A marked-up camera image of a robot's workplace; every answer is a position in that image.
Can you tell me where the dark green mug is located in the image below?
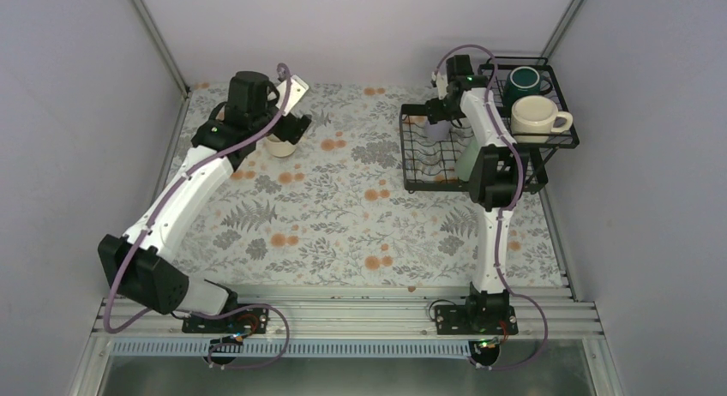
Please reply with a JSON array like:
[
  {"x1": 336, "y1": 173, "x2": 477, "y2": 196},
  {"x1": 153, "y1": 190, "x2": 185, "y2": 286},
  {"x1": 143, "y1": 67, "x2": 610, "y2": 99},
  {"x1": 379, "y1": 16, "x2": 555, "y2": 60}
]
[{"x1": 502, "y1": 66, "x2": 553, "y2": 100}]

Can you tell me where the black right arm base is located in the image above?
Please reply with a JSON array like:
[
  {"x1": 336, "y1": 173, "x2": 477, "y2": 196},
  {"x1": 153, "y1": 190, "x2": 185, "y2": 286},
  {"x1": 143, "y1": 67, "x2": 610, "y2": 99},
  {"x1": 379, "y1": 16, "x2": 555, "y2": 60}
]
[{"x1": 433, "y1": 303, "x2": 519, "y2": 335}]

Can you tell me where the floral patterned table mat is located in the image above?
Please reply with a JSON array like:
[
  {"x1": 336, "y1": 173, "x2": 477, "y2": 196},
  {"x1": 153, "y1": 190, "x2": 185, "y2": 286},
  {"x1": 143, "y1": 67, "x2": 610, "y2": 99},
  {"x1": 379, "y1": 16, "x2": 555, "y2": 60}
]
[{"x1": 139, "y1": 81, "x2": 563, "y2": 288}]

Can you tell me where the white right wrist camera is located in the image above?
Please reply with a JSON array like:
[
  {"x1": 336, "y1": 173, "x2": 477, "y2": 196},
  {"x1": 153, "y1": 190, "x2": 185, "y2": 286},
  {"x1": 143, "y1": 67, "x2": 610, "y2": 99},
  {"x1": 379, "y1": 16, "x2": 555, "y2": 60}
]
[{"x1": 431, "y1": 70, "x2": 448, "y2": 99}]

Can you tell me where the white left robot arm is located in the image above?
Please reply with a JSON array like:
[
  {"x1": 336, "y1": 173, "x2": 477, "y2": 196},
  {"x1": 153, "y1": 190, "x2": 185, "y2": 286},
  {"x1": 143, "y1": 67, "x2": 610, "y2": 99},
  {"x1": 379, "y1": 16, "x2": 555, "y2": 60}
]
[{"x1": 98, "y1": 64, "x2": 312, "y2": 333}]

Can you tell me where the black wire dish rack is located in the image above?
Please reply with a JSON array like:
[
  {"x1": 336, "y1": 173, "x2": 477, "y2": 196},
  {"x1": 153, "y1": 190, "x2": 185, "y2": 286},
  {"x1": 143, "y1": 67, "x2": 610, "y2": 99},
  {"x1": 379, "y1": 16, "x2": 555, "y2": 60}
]
[{"x1": 399, "y1": 57, "x2": 580, "y2": 194}]

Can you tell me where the lavender cup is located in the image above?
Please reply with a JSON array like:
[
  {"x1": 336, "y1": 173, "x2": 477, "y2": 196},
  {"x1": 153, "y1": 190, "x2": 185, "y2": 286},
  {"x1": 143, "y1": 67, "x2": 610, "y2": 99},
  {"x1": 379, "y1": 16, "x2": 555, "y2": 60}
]
[{"x1": 424, "y1": 121, "x2": 451, "y2": 141}]

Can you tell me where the mint green cup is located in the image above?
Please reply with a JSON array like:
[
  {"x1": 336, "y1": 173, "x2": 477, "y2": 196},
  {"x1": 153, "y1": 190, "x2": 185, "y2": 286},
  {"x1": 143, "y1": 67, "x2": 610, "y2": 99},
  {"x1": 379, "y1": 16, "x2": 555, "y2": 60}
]
[{"x1": 454, "y1": 138, "x2": 480, "y2": 182}]

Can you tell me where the aluminium mounting rail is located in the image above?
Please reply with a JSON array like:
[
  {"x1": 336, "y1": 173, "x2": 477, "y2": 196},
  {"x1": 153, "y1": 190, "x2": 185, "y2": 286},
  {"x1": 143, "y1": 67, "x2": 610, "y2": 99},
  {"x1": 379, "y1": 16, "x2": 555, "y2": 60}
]
[{"x1": 90, "y1": 282, "x2": 604, "y2": 340}]

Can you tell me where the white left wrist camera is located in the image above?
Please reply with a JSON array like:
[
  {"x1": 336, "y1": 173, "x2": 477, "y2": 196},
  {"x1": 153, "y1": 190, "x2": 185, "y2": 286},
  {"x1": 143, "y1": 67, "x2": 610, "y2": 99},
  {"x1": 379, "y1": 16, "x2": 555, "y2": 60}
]
[{"x1": 276, "y1": 75, "x2": 309, "y2": 116}]

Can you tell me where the cream white mug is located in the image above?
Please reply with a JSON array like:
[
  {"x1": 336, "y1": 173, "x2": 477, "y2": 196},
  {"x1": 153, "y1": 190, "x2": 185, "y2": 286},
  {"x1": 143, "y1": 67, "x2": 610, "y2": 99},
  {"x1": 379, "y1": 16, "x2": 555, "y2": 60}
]
[{"x1": 510, "y1": 95, "x2": 574, "y2": 144}]

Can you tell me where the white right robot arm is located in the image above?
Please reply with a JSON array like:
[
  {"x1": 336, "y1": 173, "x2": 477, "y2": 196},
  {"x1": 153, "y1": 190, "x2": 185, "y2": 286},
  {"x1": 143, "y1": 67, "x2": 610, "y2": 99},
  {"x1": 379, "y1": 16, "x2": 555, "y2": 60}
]
[{"x1": 428, "y1": 55, "x2": 527, "y2": 333}]

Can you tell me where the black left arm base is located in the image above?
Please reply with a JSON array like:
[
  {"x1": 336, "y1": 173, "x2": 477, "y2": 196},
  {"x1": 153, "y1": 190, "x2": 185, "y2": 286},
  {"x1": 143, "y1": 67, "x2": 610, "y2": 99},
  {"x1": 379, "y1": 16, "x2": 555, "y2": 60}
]
[{"x1": 182, "y1": 308, "x2": 269, "y2": 335}]

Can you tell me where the beige speckled mug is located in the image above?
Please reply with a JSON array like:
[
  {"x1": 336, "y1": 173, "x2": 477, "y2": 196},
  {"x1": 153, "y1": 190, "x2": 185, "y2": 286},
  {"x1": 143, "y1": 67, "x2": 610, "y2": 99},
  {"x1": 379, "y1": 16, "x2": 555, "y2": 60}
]
[{"x1": 264, "y1": 135, "x2": 297, "y2": 159}]

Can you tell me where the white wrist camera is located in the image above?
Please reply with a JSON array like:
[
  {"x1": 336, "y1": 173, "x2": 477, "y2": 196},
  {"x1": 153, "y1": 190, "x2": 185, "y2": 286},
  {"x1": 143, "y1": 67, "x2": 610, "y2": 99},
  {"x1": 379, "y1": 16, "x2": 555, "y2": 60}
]
[
  {"x1": 276, "y1": 75, "x2": 309, "y2": 116},
  {"x1": 431, "y1": 70, "x2": 448, "y2": 99}
]

